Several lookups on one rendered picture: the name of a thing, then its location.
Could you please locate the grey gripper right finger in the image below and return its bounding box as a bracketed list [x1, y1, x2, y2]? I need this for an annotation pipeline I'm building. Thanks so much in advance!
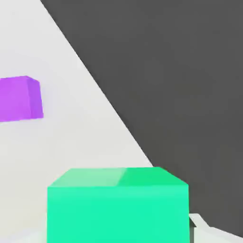
[188, 213, 243, 243]

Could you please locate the small purple cube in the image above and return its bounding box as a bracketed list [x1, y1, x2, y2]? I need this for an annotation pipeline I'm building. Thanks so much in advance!
[0, 75, 44, 122]

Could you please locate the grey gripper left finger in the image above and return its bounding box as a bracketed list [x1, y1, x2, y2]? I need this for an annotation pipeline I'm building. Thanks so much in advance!
[13, 228, 48, 243]

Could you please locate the small green cube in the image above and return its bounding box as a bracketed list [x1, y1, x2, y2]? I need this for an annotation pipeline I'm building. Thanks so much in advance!
[47, 166, 191, 243]

